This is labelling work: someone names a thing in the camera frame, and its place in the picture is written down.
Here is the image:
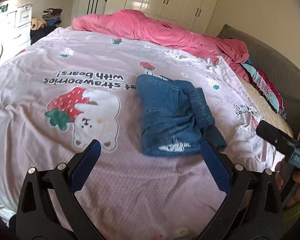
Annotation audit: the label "blue denim pants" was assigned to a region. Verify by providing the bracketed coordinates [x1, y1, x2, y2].
[136, 74, 227, 157]

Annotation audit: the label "right hand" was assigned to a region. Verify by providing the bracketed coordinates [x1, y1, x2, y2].
[275, 160, 300, 209]

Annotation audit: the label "beige mattress pad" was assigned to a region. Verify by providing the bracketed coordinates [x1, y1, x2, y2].
[237, 76, 293, 137]

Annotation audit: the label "colourful patterned pillow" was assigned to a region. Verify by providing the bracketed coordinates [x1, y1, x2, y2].
[241, 63, 287, 120]

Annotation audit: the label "white drawer cabinet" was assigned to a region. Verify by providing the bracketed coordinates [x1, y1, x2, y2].
[0, 3, 33, 62]

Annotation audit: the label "pink fleece blanket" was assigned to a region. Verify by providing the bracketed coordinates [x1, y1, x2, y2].
[72, 9, 250, 82]

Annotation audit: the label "pile of folded clothes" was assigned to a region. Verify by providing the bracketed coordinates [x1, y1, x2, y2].
[30, 8, 63, 44]

